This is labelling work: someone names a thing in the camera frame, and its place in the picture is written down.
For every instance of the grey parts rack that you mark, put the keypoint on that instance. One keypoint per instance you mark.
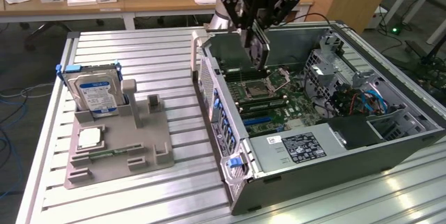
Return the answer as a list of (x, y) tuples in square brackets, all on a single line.
[(140, 151)]

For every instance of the device with green light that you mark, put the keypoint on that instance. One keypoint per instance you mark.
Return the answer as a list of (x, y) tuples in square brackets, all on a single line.
[(396, 29)]

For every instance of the white desk frame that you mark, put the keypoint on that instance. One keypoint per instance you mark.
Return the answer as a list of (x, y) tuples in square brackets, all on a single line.
[(436, 34)]

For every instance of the open black PC case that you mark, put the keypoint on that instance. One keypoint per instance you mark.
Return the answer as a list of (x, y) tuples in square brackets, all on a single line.
[(315, 182)]

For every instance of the CPU socket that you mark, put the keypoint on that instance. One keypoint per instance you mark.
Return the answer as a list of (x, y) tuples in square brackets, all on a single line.
[(256, 89)]

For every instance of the metal disk bay cage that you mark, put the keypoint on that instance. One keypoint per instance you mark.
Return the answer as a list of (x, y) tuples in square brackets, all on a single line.
[(321, 77)]

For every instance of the blue case latch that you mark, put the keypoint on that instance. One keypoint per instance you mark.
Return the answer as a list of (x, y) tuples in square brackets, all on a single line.
[(233, 163)]

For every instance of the black expansion slot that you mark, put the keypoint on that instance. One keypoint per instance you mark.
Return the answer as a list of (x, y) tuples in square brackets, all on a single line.
[(254, 115)]

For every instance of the black metal stand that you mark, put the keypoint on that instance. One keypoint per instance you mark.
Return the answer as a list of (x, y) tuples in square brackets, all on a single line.
[(415, 47)]

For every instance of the wooden desk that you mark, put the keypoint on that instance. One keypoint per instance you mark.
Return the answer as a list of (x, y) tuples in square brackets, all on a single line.
[(157, 2)]

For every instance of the hard disk with blue caddy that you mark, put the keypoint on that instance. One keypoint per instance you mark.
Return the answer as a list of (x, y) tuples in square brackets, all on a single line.
[(94, 91)]

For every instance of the metal socket cover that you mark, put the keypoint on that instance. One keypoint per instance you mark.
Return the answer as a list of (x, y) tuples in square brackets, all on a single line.
[(284, 72)]

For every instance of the silver CPU chip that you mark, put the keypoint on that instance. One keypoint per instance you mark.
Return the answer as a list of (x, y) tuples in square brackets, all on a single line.
[(90, 139)]

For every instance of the white paper card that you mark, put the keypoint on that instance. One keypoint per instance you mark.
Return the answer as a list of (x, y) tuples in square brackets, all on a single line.
[(18, 0)]

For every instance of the green motherboard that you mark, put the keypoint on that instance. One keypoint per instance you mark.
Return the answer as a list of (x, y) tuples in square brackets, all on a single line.
[(300, 109)]

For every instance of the silver chipset heatsink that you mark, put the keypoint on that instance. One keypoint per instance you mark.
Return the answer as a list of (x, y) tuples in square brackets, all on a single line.
[(299, 123)]

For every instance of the blue expansion slot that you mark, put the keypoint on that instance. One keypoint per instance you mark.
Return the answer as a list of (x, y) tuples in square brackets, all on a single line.
[(258, 121)]

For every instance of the grey power supply unit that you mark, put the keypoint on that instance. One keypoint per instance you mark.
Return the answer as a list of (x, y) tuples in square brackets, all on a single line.
[(278, 153)]

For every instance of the green RAM stick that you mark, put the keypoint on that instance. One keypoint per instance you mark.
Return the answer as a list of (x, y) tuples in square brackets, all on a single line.
[(112, 153)]

